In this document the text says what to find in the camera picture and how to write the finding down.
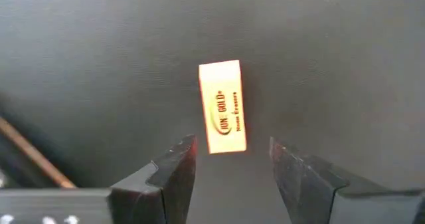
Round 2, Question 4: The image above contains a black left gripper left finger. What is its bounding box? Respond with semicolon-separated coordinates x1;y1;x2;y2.
108;134;199;224

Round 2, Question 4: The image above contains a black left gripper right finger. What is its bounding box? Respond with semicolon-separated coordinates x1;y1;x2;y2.
268;136;425;224

